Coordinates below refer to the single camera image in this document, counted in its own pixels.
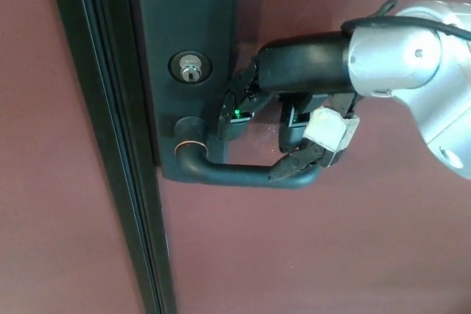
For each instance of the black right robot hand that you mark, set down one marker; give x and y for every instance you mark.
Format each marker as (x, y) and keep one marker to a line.
(305, 64)

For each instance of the maroon door with lock plate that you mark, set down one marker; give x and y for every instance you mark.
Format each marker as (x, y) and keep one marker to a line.
(312, 248)

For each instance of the black door edge strip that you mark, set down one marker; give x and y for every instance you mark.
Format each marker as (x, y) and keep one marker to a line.
(110, 126)

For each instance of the plain maroon door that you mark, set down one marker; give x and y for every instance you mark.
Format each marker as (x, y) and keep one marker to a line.
(48, 181)

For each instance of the silver lock cylinder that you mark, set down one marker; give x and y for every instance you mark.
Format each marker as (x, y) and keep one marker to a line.
(190, 68)

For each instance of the black metal lock plate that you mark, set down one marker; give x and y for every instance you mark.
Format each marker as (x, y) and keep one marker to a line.
(184, 9)

